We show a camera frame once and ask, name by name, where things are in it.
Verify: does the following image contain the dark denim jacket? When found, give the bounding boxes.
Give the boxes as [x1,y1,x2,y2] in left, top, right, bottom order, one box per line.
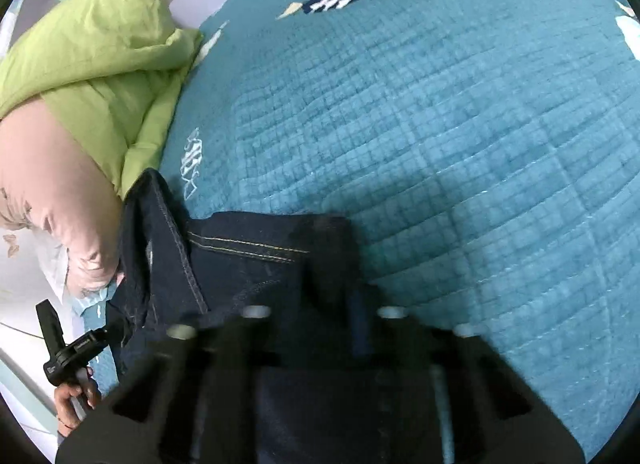
[107,169,369,463]

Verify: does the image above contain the person left hand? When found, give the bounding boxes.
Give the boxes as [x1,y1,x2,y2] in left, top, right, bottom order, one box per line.
[53,377,103,433]

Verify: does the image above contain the white pillow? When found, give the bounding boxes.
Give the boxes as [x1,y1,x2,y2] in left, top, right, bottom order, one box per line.
[1,229,68,303]

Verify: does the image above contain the pink quilt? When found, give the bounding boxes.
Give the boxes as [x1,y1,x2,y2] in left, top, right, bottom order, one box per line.
[1,97,122,297]

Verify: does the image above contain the teal quilted bedspread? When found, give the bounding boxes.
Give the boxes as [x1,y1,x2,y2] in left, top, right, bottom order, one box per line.
[160,0,639,458]

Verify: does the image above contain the green quilt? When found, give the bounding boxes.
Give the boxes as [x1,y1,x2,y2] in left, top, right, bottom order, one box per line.
[1,0,203,197]

